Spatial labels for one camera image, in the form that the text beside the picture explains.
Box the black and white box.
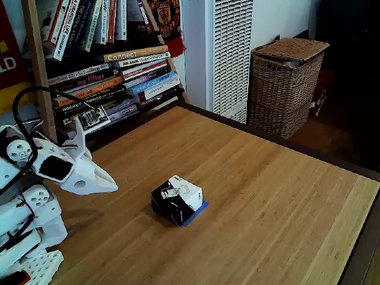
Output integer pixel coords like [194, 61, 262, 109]
[150, 174, 204, 227]

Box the black Rocket Science book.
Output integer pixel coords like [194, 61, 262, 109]
[52, 85, 128, 117]

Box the lavender spine book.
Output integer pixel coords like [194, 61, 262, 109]
[103, 102, 140, 123]

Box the orange spine flat book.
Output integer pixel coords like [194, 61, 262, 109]
[52, 76, 124, 107]

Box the black no filter book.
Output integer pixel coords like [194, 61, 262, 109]
[49, 67, 120, 93]

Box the grey spine book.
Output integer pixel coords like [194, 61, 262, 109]
[47, 63, 111, 86]

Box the white perforated mounting plate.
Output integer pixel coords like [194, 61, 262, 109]
[16, 248, 65, 285]

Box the wooden ladder bookshelf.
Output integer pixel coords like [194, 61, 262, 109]
[22, 0, 191, 155]

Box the black spine book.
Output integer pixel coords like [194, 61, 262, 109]
[139, 86, 182, 107]

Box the blue spine book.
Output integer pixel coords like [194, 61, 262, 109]
[127, 70, 176, 96]

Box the purple spine book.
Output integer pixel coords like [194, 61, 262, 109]
[123, 65, 172, 87]

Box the thick white spine book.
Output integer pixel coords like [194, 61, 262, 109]
[138, 75, 181, 101]

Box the red white striped book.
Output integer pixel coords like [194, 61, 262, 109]
[120, 58, 169, 81]

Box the blue tape square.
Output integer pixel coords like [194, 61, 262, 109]
[180, 199, 210, 228]

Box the red black clamp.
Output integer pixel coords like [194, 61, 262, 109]
[0, 269, 32, 285]

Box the white Modern Romance book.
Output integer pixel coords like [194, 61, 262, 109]
[112, 52, 172, 69]

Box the tan Connect book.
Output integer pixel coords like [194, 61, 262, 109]
[103, 45, 169, 64]

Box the white Financial Life book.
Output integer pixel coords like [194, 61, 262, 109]
[53, 0, 83, 62]

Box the green spine book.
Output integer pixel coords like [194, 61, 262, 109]
[80, 0, 104, 53]

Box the black Moral Animal book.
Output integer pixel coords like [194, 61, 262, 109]
[64, 0, 93, 57]

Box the narrow white book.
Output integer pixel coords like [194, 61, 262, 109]
[99, 0, 110, 45]

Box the red spine book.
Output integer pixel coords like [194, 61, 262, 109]
[37, 0, 71, 46]

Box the orange spine upright book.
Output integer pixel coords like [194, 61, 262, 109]
[106, 0, 118, 44]

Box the white spine upright book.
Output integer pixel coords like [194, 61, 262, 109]
[114, 0, 128, 41]

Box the thin red leaning book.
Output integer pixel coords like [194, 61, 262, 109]
[136, 0, 154, 34]

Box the red football scarf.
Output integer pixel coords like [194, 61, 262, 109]
[147, 0, 187, 59]

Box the white louvered heater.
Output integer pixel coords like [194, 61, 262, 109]
[204, 0, 255, 125]

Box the wicker laundry basket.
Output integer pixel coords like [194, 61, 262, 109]
[248, 37, 330, 140]

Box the red bag white print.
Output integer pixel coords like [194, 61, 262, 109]
[308, 69, 333, 118]

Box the camera on white bracket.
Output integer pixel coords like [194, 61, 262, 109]
[74, 105, 111, 155]

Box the black cable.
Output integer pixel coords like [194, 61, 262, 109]
[0, 85, 102, 197]

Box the red yellow wall banner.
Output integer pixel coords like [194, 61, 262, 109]
[0, 0, 34, 115]

